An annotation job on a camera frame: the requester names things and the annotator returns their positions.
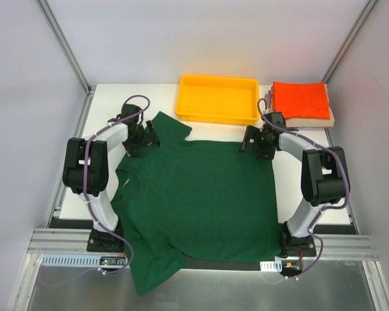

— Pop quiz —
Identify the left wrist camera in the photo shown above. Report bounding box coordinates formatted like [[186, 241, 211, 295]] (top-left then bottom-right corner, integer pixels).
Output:
[[117, 103, 142, 122]]

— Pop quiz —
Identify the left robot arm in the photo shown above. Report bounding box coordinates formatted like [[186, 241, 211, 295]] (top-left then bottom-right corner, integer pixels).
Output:
[[62, 111, 160, 252]]

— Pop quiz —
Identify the aluminium frame post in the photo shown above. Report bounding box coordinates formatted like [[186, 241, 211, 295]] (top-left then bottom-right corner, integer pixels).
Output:
[[322, 0, 381, 84], [35, 0, 92, 95]]

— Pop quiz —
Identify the front aluminium rail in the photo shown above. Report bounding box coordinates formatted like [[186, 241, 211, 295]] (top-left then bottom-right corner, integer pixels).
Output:
[[27, 228, 379, 261]]

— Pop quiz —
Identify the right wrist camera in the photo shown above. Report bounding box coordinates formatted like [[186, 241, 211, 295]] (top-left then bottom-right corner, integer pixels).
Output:
[[264, 112, 286, 128]]

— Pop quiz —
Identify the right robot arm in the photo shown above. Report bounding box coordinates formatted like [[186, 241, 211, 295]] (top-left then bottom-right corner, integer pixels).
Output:
[[239, 125, 350, 256]]

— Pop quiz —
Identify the left white cable duct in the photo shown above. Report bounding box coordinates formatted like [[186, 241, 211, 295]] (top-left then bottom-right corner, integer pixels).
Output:
[[41, 255, 128, 269]]

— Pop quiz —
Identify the right white cable duct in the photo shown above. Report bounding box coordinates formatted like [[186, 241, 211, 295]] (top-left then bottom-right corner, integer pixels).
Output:
[[259, 259, 283, 273]]

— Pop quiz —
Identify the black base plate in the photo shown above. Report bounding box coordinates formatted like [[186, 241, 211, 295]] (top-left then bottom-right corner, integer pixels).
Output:
[[87, 220, 315, 278]]

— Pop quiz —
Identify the yellow plastic tray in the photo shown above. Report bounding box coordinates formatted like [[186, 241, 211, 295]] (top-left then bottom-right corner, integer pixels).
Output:
[[175, 75, 259, 126]]

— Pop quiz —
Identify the green t-shirt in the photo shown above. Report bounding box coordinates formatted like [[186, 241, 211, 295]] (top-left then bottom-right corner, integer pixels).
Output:
[[112, 112, 281, 296]]

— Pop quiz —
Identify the white cable duct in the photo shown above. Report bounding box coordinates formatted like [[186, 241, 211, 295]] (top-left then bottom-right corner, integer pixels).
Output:
[[41, 255, 128, 269], [259, 259, 283, 273]]

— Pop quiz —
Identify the right aluminium frame post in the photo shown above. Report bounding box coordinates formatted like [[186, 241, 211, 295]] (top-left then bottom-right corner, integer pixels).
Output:
[[322, 0, 381, 84]]

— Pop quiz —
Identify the left aluminium frame post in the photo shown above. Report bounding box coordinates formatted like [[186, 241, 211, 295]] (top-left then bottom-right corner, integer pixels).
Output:
[[35, 0, 92, 95]]

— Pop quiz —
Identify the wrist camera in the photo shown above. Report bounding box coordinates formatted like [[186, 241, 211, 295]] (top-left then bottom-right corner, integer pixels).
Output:
[[117, 103, 142, 122], [264, 112, 286, 128]]

